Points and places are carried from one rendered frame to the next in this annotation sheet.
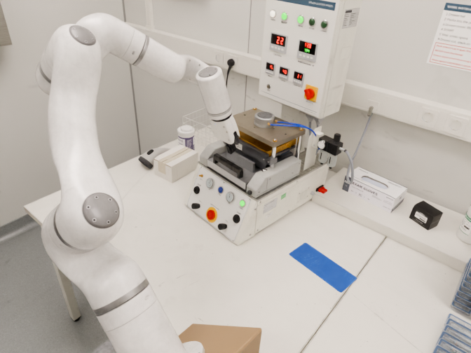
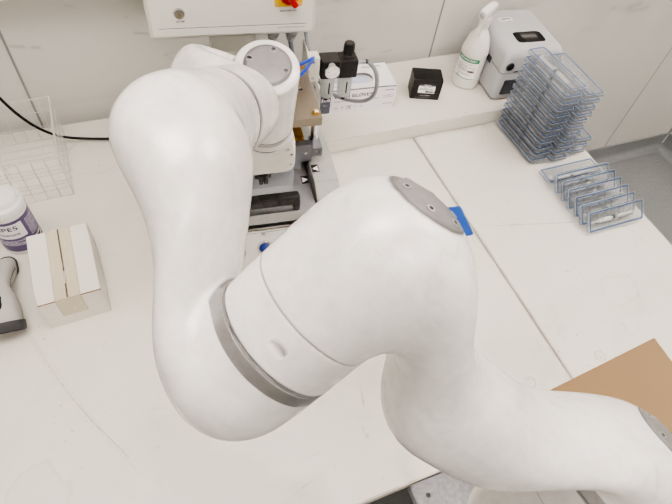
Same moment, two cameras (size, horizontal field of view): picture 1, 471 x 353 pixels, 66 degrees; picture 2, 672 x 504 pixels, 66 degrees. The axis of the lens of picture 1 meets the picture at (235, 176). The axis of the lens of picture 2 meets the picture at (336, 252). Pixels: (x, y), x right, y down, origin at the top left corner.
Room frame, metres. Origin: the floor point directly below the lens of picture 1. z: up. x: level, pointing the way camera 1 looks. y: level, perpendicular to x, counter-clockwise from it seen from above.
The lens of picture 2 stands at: (0.78, 0.57, 1.75)
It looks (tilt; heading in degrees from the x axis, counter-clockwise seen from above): 53 degrees down; 293
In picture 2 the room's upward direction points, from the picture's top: 9 degrees clockwise
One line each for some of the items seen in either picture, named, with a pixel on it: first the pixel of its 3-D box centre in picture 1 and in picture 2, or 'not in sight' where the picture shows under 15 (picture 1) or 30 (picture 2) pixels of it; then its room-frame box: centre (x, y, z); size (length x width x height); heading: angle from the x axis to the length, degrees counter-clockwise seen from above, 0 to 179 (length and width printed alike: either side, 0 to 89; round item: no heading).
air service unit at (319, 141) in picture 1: (327, 149); (336, 73); (1.24, -0.35, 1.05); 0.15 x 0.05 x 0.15; 44
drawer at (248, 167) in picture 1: (252, 158); (251, 161); (1.27, -0.07, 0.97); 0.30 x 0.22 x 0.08; 134
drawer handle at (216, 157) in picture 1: (227, 165); (261, 204); (1.18, 0.03, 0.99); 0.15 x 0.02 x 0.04; 44
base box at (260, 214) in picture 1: (260, 184); not in sight; (1.29, -0.11, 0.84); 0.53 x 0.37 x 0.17; 134
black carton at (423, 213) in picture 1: (425, 215); (425, 83); (1.14, -0.76, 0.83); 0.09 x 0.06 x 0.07; 32
